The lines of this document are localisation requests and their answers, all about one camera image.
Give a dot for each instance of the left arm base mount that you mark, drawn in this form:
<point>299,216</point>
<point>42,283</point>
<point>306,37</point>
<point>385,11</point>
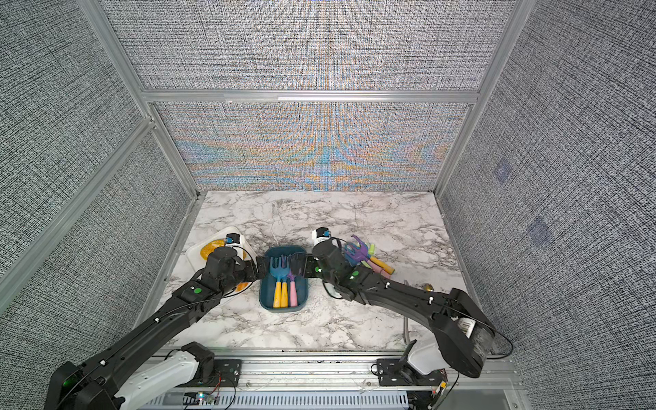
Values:
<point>220,371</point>

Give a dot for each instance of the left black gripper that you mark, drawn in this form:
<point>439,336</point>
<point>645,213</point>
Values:
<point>262,269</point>

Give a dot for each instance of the teal plastic storage box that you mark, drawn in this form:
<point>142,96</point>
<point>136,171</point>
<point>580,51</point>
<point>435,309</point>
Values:
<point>268,284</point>

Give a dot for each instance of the blue rake yellow handle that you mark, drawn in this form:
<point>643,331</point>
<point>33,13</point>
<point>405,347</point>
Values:
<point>279,269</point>

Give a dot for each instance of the green rake yellow handle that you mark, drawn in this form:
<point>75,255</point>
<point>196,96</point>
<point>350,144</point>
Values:
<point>373,259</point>

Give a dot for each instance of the purple rake pink handle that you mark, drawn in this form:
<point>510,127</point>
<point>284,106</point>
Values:
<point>293,298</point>
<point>357,254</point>

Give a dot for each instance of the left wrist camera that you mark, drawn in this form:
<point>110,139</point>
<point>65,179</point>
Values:
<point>233,239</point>

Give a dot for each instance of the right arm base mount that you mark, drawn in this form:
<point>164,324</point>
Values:
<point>399,372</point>

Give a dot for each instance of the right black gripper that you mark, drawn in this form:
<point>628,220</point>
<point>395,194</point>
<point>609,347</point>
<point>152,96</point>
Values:
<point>310,260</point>

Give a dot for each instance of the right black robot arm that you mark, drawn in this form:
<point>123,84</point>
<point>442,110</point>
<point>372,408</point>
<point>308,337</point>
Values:
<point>464,335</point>

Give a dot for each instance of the aluminium front rail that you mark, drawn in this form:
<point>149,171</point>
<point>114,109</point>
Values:
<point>274,370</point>

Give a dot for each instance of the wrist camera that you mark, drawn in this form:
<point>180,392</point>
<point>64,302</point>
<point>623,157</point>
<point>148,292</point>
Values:
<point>233,239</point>
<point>320,235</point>

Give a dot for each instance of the white rectangular tray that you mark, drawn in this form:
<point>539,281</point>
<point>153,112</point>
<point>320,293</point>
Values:
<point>193,254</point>

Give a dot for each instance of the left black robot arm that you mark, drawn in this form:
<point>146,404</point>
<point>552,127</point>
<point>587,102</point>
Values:
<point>112,379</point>

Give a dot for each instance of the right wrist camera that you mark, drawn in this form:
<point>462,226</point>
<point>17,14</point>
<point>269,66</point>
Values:
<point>320,235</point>

